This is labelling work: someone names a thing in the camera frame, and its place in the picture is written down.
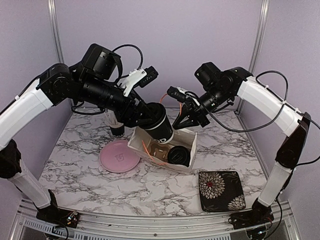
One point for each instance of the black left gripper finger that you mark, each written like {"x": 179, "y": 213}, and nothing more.
{"x": 144, "y": 123}
{"x": 142, "y": 110}

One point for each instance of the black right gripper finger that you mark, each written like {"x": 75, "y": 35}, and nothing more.
{"x": 185, "y": 124}
{"x": 182, "y": 116}

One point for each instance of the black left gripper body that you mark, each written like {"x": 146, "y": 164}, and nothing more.
{"x": 94, "y": 90}

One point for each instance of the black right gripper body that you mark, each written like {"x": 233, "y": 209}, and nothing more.
{"x": 220, "y": 98}

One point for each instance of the cream bear paper bag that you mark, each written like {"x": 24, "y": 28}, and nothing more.
{"x": 140, "y": 140}

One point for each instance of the black paper coffee cup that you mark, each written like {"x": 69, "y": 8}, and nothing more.
{"x": 179, "y": 155}

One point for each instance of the brown cardboard cup carrier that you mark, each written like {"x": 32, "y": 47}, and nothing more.
{"x": 159, "y": 151}

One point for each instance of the black floral square plate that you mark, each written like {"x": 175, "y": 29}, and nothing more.
{"x": 220, "y": 191}

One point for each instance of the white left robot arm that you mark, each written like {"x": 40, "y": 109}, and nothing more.
{"x": 26, "y": 106}

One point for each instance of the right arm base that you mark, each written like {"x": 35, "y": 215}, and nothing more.
{"x": 259, "y": 214}

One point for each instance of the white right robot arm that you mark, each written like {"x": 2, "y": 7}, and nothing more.
{"x": 293, "y": 123}

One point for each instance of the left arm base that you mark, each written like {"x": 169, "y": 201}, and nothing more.
{"x": 54, "y": 214}

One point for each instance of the black cup holding straws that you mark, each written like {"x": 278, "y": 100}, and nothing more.
{"x": 117, "y": 131}

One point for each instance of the white wrapped straws bundle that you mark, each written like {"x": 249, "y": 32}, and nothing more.
{"x": 111, "y": 118}

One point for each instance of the pink round plate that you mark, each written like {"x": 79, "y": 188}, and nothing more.
{"x": 117, "y": 157}

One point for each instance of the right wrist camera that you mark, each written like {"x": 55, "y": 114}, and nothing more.
{"x": 182, "y": 95}

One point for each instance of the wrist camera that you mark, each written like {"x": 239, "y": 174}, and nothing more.
{"x": 182, "y": 95}
{"x": 138, "y": 78}

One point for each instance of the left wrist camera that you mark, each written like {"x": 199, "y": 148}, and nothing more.
{"x": 138, "y": 78}

